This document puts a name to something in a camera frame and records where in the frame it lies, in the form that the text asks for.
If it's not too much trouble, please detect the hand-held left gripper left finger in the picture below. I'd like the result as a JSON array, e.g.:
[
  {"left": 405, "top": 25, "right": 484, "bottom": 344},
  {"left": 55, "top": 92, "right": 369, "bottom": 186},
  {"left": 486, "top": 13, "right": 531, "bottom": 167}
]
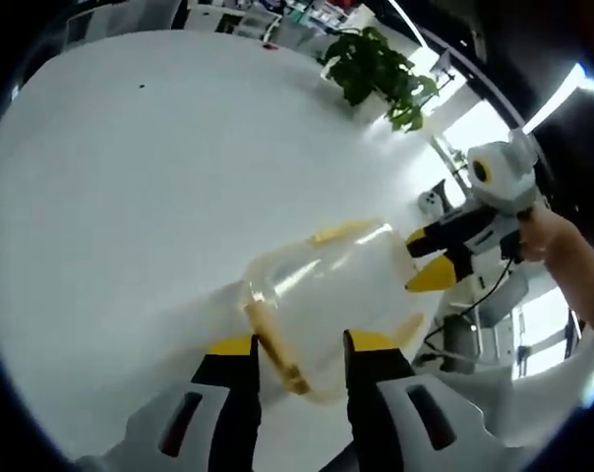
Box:
[{"left": 123, "top": 335, "right": 264, "bottom": 472}]

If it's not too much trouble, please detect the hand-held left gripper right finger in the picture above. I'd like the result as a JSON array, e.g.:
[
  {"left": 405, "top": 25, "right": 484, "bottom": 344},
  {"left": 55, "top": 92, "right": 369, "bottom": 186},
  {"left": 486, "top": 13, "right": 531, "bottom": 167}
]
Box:
[{"left": 342, "top": 329, "right": 486, "bottom": 472}]

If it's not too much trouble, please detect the clear lid with yellow buckles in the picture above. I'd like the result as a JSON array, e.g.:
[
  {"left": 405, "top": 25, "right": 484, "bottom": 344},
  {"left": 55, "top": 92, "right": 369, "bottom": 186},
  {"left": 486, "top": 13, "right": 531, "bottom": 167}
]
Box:
[{"left": 239, "top": 217, "right": 426, "bottom": 407}]

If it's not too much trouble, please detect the person's right hand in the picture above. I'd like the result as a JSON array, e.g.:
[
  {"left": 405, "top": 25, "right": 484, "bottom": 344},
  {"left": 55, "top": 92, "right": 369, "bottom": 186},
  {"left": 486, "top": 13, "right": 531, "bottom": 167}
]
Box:
[{"left": 517, "top": 203, "right": 573, "bottom": 265}]

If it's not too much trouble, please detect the white and black office chair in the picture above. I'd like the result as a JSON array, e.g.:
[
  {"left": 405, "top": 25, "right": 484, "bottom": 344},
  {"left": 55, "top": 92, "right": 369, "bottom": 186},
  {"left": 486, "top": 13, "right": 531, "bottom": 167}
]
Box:
[{"left": 418, "top": 178, "right": 449, "bottom": 216}]

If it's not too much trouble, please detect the grey office chair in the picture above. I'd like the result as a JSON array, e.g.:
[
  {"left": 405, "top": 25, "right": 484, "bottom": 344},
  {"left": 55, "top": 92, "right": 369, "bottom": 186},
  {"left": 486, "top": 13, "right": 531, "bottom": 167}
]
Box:
[{"left": 477, "top": 268, "right": 531, "bottom": 329}]

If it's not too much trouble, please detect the person's white shirt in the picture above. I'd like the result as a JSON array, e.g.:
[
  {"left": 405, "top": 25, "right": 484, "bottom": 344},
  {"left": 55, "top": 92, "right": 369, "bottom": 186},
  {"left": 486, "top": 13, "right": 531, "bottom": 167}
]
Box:
[{"left": 412, "top": 338, "right": 594, "bottom": 448}]

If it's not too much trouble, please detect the green potted plant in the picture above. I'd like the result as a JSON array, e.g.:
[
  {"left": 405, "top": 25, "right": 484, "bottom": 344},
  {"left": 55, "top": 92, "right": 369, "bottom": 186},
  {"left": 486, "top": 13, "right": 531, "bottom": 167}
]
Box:
[{"left": 320, "top": 26, "right": 440, "bottom": 133}]

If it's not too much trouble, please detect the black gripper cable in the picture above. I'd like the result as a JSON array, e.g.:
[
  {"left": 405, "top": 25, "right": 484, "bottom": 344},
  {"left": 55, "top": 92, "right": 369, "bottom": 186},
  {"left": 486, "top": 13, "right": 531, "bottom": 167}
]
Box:
[{"left": 422, "top": 254, "right": 520, "bottom": 358}]

